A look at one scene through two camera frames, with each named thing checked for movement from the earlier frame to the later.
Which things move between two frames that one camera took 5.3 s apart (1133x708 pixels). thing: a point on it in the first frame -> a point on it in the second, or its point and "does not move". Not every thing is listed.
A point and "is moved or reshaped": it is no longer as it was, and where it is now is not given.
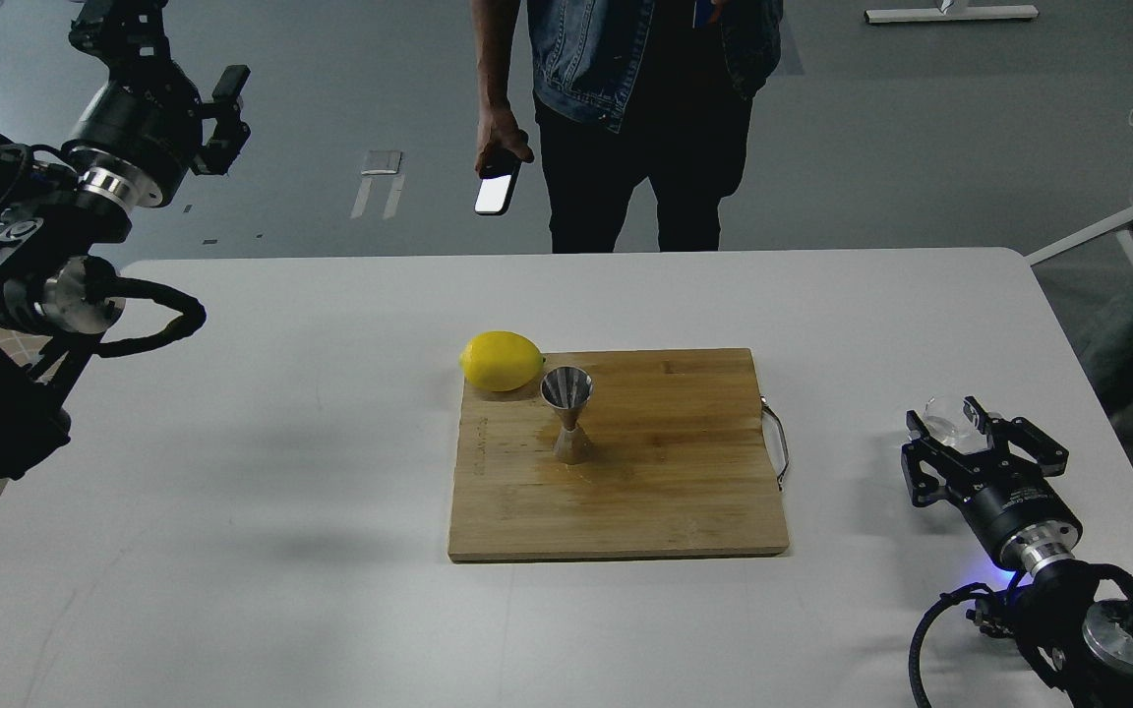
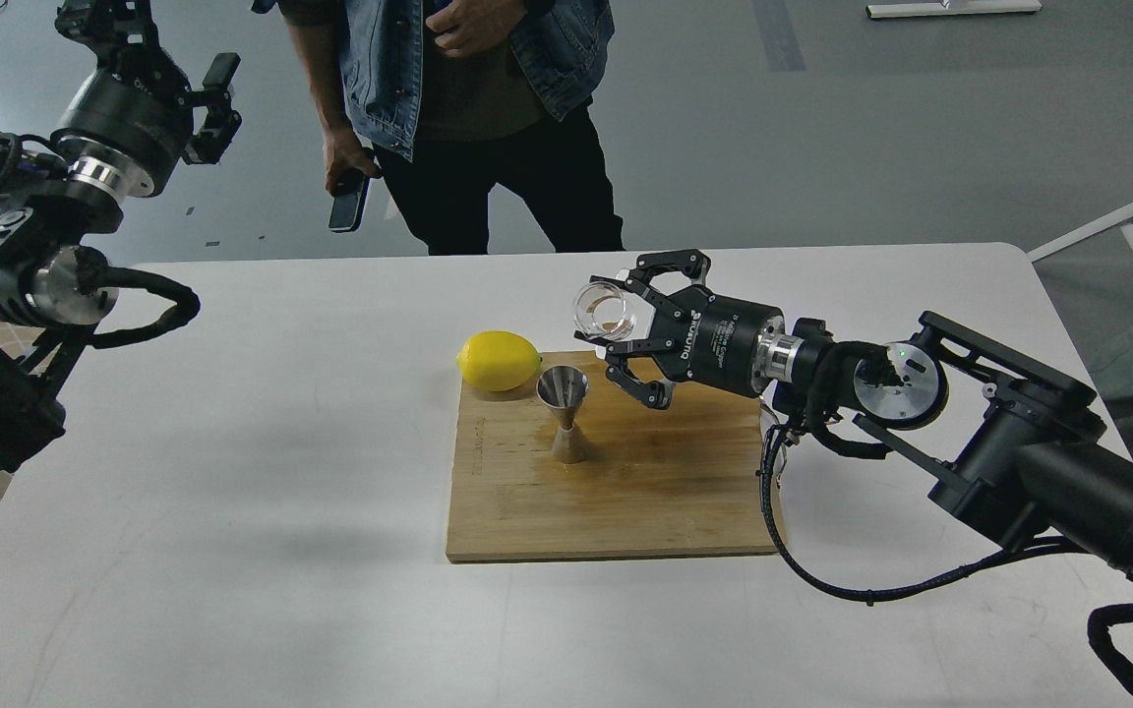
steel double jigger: (567, 387) does not move
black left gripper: (139, 131) does not move
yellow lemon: (501, 361) does not move
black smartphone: (499, 177) -> (346, 210)
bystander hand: (499, 126) -> (343, 148)
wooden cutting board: (680, 463) does not move
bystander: (621, 91) -> (448, 97)
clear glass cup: (959, 431) is moved or reshaped
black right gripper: (1014, 508) -> (717, 340)
